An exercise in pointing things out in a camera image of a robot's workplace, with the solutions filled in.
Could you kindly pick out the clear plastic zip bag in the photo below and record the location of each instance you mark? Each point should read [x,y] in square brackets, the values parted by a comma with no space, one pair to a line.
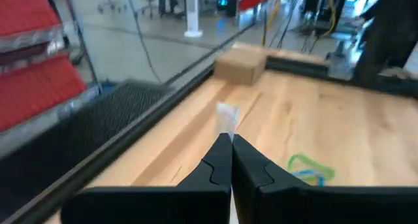
[227,119]

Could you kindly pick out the small cardboard box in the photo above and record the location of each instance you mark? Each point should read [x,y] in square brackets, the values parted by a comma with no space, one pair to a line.
[240,67]

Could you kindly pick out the white tower fan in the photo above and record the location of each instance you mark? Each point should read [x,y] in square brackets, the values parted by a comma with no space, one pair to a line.
[192,11]

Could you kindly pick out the red plastic bin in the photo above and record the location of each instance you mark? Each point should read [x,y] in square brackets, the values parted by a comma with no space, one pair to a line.
[23,8]
[36,90]

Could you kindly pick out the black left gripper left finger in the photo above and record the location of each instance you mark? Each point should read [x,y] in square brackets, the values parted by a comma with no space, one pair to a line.
[196,198]

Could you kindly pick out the person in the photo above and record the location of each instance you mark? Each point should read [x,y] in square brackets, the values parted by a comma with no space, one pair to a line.
[166,2]

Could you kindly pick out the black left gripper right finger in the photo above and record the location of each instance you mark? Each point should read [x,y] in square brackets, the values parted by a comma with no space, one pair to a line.
[261,185]

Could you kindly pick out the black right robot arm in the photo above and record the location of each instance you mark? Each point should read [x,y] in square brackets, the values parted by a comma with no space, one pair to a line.
[388,31]

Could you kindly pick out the grey office chair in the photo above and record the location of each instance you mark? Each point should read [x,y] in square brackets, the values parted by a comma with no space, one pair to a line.
[112,5]

